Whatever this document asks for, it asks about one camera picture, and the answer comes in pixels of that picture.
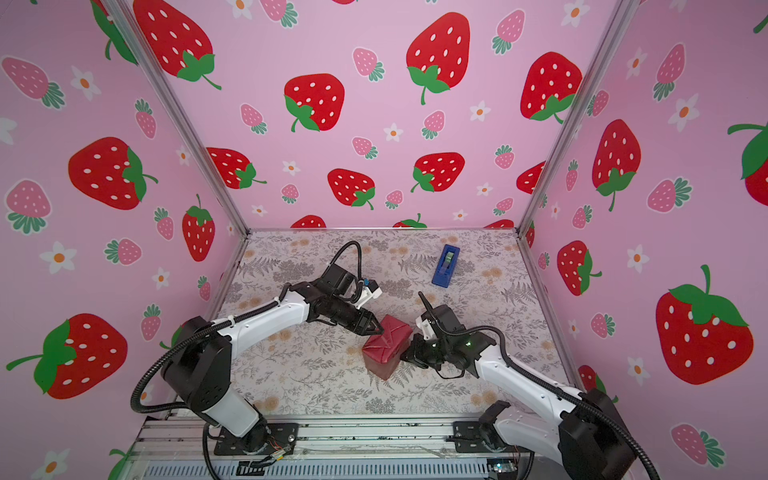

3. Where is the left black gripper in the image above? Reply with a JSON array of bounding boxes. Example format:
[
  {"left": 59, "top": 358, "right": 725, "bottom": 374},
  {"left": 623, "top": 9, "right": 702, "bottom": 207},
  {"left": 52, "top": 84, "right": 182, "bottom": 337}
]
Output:
[{"left": 330, "top": 298, "right": 387, "bottom": 336}]

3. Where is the dark red wrapping paper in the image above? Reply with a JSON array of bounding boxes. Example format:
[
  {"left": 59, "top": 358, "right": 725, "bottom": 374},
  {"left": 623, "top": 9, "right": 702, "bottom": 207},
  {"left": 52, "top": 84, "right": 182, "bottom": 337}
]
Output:
[{"left": 362, "top": 315, "right": 413, "bottom": 380}]

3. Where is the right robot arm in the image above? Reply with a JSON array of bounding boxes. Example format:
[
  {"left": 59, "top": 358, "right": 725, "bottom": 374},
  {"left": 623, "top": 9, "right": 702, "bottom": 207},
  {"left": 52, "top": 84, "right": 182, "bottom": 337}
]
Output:
[{"left": 401, "top": 305, "right": 639, "bottom": 479}]

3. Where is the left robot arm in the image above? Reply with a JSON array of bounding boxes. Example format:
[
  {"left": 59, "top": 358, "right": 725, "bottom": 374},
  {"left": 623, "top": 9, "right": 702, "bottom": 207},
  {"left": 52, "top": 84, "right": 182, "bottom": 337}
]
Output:
[{"left": 130, "top": 265, "right": 383, "bottom": 453}]

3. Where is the blue tape dispenser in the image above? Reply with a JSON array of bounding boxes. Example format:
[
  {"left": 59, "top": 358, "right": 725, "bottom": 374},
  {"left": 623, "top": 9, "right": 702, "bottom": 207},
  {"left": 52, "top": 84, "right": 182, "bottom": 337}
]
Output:
[{"left": 432, "top": 244, "right": 460, "bottom": 288}]

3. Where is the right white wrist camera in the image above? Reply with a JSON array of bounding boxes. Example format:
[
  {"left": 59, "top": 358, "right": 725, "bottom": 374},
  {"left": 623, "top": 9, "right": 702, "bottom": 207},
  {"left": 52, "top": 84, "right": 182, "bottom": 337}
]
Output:
[{"left": 415, "top": 317, "right": 436, "bottom": 341}]

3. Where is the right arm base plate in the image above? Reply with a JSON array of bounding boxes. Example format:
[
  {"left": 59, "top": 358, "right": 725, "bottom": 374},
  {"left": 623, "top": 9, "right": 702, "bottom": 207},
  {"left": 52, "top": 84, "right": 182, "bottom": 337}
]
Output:
[{"left": 446, "top": 421, "right": 530, "bottom": 454}]

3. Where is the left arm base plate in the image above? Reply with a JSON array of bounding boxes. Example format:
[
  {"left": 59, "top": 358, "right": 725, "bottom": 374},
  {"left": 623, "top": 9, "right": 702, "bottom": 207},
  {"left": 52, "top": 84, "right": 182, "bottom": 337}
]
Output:
[{"left": 214, "top": 422, "right": 299, "bottom": 458}]

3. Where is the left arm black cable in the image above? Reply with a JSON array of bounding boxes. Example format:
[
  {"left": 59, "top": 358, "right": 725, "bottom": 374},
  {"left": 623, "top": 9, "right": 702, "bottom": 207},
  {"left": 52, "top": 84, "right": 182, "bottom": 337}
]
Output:
[{"left": 130, "top": 239, "right": 367, "bottom": 480}]

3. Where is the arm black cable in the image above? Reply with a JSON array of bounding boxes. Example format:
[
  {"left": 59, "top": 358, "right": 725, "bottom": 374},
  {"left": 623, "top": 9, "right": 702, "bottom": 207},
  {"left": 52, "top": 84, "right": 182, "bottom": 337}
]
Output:
[
  {"left": 417, "top": 291, "right": 662, "bottom": 480},
  {"left": 130, "top": 239, "right": 367, "bottom": 480}
]

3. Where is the aluminium rail frame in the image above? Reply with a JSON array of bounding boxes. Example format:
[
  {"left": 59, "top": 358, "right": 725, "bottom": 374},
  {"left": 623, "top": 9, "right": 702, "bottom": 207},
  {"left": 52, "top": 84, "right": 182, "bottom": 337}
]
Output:
[{"left": 114, "top": 413, "right": 568, "bottom": 479}]

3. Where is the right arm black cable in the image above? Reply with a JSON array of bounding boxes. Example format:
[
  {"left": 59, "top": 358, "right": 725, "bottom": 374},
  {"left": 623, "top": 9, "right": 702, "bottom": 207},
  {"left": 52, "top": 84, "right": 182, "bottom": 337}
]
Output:
[{"left": 417, "top": 291, "right": 662, "bottom": 480}]

